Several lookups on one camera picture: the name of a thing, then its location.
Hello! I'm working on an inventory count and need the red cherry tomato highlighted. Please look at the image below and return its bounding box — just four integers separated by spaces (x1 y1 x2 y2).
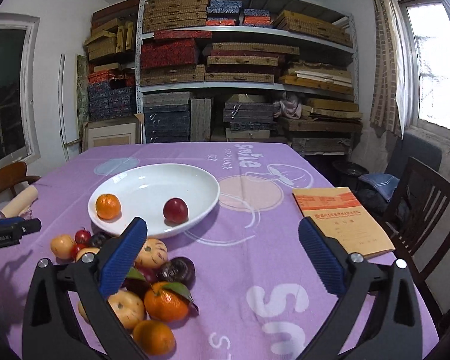
74 228 92 245
70 243 86 261

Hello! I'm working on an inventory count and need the pale peach pepino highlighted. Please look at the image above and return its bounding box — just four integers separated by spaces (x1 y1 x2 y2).
77 288 146 331

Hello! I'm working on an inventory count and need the dark purple mangosteen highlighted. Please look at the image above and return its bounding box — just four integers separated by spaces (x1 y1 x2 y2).
87 232 112 249
157 257 196 289

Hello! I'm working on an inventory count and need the smooth orange tomato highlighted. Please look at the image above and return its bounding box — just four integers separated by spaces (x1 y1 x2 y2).
132 320 176 356

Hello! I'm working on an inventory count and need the large orange mandarin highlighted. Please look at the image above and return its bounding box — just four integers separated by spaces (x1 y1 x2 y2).
95 193 121 220

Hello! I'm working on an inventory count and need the leafy orange mandarin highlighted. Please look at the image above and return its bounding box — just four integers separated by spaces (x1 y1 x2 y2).
141 281 199 323

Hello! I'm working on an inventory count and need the striped pepino melon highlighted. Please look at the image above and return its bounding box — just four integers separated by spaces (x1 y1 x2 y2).
135 238 169 269

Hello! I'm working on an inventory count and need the dark red plum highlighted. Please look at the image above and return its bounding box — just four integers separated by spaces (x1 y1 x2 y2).
163 197 188 224
122 267 158 298

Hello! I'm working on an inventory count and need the large yellow pepino melon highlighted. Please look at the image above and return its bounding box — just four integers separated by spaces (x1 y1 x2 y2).
50 234 75 260

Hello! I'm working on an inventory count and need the cream paper roll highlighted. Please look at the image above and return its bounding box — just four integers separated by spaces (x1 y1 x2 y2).
1 185 38 219

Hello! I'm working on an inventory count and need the wooden chair left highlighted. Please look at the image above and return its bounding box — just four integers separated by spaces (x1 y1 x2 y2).
0 161 40 197

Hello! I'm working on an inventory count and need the dark wooden chair right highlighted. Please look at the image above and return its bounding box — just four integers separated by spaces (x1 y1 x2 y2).
378 156 450 337

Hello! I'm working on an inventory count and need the brown paper notebook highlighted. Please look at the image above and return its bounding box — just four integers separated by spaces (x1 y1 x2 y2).
292 187 394 258

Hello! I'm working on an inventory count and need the purple tablecloth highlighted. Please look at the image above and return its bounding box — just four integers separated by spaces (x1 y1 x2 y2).
0 141 442 360

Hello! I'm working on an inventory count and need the blue folded cloth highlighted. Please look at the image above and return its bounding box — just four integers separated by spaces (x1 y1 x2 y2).
358 173 399 203

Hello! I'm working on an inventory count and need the white oval plate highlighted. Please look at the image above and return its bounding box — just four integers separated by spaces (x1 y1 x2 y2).
88 163 220 238

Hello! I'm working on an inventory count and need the framed picture board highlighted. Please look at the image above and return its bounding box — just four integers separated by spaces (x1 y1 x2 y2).
82 114 144 152

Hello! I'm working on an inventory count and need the checkered curtain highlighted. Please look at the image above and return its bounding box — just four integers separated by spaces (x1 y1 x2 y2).
370 0 403 137

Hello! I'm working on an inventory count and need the metal storage shelf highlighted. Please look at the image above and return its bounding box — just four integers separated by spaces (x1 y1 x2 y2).
136 0 362 156

